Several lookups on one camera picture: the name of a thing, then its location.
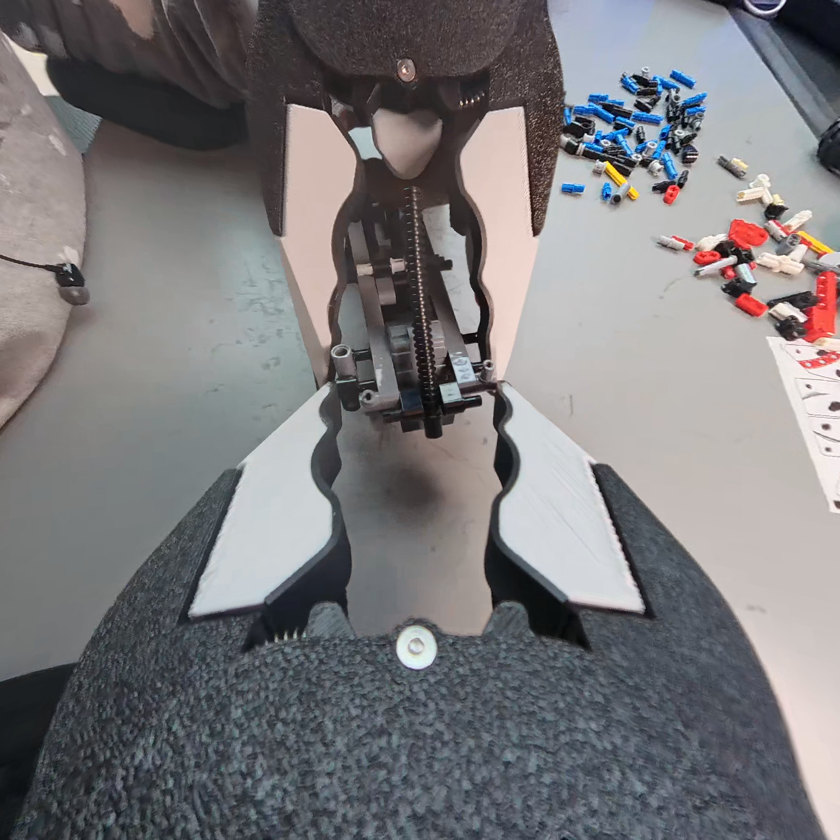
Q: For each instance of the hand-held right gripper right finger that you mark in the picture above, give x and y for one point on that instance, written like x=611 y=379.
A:
x=564 y=525

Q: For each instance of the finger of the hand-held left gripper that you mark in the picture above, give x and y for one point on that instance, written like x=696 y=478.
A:
x=512 y=197
x=308 y=197

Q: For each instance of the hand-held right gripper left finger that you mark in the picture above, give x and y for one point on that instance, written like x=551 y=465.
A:
x=269 y=525

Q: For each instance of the small black connector piece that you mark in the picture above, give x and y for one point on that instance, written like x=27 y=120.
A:
x=348 y=390

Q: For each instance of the pile of blue black pins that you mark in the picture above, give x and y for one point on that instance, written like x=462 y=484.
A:
x=646 y=118

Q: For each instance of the light grey tube piece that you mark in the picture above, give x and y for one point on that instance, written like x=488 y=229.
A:
x=340 y=354

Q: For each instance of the grey black toy chassis model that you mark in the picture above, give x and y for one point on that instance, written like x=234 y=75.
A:
x=426 y=341

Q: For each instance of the person's left forearm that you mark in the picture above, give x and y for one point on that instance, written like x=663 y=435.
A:
x=164 y=39

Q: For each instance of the grey mesh office chair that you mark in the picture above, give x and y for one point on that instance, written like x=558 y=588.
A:
x=82 y=128

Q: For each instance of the pile of red white pieces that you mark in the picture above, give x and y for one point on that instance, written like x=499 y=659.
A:
x=748 y=231

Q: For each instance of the white sticker sheet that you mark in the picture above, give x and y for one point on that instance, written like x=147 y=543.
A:
x=820 y=426

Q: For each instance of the black mesh pad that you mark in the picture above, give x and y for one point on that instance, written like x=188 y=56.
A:
x=33 y=722

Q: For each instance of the black toy tire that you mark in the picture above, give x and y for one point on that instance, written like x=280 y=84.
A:
x=832 y=144

